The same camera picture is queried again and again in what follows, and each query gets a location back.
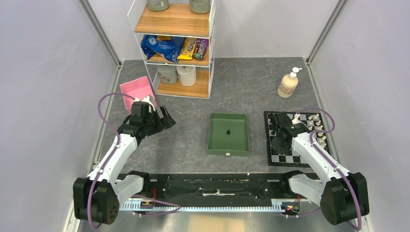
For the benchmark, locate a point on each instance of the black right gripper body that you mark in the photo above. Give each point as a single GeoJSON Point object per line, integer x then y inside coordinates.
{"type": "Point", "coordinates": [281, 148]}

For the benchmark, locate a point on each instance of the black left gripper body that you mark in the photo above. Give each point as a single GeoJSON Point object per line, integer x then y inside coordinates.
{"type": "Point", "coordinates": [154, 123]}

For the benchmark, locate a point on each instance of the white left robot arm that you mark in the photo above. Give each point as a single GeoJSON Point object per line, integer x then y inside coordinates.
{"type": "Point", "coordinates": [98, 197]}

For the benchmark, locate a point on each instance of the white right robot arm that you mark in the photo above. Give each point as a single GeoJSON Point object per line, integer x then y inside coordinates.
{"type": "Point", "coordinates": [342, 196]}

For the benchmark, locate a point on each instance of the white chess pieces row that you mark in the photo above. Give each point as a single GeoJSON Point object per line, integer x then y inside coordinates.
{"type": "Point", "coordinates": [314, 122]}

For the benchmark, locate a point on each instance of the black and white chessboard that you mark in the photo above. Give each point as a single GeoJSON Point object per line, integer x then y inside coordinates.
{"type": "Point", "coordinates": [292, 158]}

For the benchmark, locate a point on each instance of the pink plastic box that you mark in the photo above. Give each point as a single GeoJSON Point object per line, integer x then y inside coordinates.
{"type": "Point", "coordinates": [139, 88]}

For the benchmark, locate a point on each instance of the cream soap pump bottle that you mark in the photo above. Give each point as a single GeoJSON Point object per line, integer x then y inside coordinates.
{"type": "Point", "coordinates": [288, 83]}

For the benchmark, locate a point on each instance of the grey patterned mug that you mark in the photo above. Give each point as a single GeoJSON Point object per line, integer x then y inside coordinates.
{"type": "Point", "coordinates": [167, 74]}

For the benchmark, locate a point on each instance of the green plastic tray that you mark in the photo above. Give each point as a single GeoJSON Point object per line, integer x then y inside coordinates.
{"type": "Point", "coordinates": [235, 144]}

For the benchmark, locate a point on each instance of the white toilet paper roll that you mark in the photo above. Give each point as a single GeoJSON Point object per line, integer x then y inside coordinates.
{"type": "Point", "coordinates": [186, 75]}

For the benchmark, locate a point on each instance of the blue snack bag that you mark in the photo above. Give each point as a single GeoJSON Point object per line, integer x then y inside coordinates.
{"type": "Point", "coordinates": [168, 47]}

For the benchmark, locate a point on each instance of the yellow candy bag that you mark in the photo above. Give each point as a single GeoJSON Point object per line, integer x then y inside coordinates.
{"type": "Point", "coordinates": [187, 49]}

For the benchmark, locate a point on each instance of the brown candy bag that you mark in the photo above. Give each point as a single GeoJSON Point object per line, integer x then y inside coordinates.
{"type": "Point", "coordinates": [200, 48]}

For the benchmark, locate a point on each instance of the green jar left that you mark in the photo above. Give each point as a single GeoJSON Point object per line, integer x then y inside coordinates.
{"type": "Point", "coordinates": [158, 5]}

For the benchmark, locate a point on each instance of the green jar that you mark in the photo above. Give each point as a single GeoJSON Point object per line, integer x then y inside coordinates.
{"type": "Point", "coordinates": [200, 6]}
{"type": "Point", "coordinates": [158, 5]}

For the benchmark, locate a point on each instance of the green jar right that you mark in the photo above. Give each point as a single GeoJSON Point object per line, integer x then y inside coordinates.
{"type": "Point", "coordinates": [200, 6]}

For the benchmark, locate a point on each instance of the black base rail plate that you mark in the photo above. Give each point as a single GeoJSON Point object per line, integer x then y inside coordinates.
{"type": "Point", "coordinates": [216, 189]}

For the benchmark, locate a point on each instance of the white wire wooden shelf rack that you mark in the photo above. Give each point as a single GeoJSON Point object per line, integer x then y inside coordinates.
{"type": "Point", "coordinates": [177, 21]}

